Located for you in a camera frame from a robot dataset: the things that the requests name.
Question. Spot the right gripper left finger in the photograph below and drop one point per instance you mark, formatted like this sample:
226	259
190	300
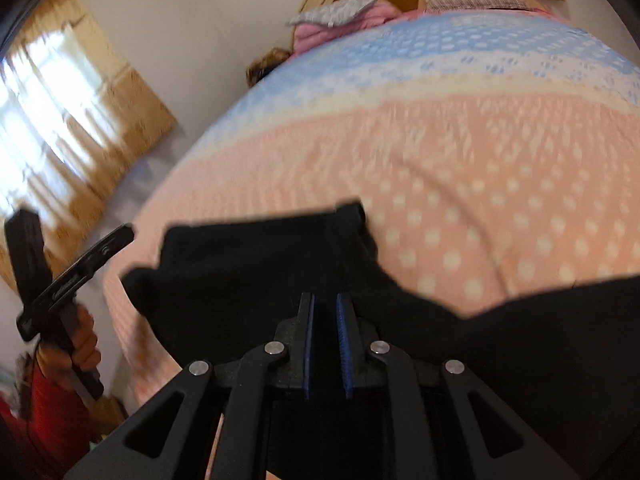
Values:
205	422

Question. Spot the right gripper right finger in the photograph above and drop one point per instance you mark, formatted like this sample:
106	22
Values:
447	424

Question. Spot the black pants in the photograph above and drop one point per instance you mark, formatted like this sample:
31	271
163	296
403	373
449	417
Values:
327	369

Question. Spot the red sleeve forearm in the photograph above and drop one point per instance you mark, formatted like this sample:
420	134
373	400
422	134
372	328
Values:
55	437

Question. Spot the person's left hand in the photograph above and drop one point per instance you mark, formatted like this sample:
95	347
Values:
57	364

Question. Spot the beige curtain side window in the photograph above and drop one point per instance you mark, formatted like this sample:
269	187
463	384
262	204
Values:
75	118

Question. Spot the polka dot bed quilt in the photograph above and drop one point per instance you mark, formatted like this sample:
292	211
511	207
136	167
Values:
495	153

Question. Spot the folded pink blanket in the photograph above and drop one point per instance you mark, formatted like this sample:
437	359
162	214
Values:
318	26

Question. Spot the grey patterned pillow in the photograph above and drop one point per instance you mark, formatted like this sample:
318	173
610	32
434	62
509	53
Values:
337	13

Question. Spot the striped pillow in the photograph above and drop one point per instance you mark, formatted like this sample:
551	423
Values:
440	6

